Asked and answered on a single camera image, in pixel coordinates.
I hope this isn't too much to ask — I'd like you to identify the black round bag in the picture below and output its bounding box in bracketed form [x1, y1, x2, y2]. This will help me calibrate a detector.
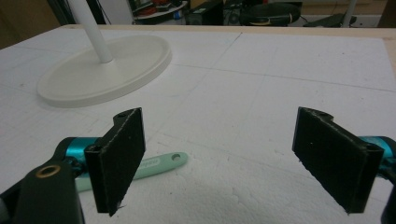
[238, 3, 302, 27]

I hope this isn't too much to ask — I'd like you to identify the white round shelf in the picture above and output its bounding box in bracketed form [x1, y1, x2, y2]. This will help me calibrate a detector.
[134, 0, 190, 22]

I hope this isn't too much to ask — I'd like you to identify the white foam board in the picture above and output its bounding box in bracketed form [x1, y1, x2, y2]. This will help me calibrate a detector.
[0, 25, 396, 224]

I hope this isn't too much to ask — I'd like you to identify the black box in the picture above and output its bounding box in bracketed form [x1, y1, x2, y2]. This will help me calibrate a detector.
[185, 1, 224, 26]

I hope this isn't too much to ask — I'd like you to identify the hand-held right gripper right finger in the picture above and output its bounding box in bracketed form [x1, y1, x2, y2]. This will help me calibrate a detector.
[291, 106, 385, 216]

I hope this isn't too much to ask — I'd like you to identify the white round lamp stand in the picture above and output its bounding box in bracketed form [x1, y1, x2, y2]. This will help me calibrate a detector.
[36, 0, 173, 109]

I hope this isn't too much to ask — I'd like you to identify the mint green plastic handle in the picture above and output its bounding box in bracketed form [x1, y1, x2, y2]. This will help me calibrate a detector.
[75, 151, 190, 193]

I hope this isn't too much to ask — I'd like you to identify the white metal pole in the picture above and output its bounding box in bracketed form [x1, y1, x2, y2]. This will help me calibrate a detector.
[341, 0, 358, 29]

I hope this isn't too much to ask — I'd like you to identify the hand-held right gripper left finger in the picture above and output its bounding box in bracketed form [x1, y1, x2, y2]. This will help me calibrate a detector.
[83, 106, 147, 217]

